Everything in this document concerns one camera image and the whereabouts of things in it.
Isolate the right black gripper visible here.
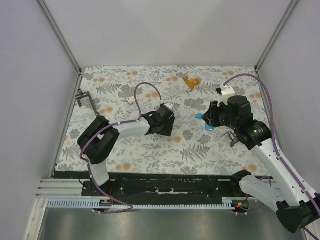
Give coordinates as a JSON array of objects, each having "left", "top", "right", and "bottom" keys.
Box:
[{"left": 202, "top": 99, "right": 239, "bottom": 131}]

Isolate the blue plastic faucet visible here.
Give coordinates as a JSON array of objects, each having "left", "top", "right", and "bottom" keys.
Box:
[{"left": 195, "top": 113, "right": 215, "bottom": 131}]

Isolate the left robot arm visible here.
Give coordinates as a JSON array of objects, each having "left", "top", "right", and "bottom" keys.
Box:
[{"left": 77, "top": 103, "right": 175, "bottom": 197}]

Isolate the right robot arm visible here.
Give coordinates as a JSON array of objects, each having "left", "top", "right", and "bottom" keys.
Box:
[{"left": 201, "top": 95, "right": 320, "bottom": 233}]

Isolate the orange plastic faucet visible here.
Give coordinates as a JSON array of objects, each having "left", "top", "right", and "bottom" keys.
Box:
[{"left": 183, "top": 76, "right": 201, "bottom": 92}]

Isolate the floral patterned mat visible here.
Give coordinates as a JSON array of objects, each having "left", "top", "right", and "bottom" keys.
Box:
[{"left": 55, "top": 65, "right": 268, "bottom": 176}]

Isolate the dark metal faucet left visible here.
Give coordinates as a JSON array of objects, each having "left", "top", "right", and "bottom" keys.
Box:
[{"left": 75, "top": 88, "right": 100, "bottom": 117}]

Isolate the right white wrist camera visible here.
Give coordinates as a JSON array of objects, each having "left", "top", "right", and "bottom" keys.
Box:
[{"left": 216, "top": 85, "right": 236, "bottom": 107}]

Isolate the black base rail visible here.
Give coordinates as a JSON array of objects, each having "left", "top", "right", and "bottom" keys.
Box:
[{"left": 81, "top": 172, "right": 246, "bottom": 206}]

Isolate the white slotted cable duct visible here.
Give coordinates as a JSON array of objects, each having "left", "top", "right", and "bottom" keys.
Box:
[{"left": 46, "top": 197, "right": 232, "bottom": 210}]

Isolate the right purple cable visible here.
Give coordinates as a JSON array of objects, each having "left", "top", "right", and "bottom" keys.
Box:
[{"left": 223, "top": 73, "right": 320, "bottom": 240}]

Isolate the right aluminium frame post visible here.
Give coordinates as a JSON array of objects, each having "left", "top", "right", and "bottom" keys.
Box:
[{"left": 254, "top": 0, "right": 300, "bottom": 73}]

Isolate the aluminium frame post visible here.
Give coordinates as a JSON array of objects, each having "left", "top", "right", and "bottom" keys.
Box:
[
  {"left": 36, "top": 0, "right": 82, "bottom": 75},
  {"left": 254, "top": 0, "right": 300, "bottom": 73}
]

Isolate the left aluminium frame post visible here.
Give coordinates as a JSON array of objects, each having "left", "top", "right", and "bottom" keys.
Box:
[{"left": 36, "top": 0, "right": 82, "bottom": 75}]

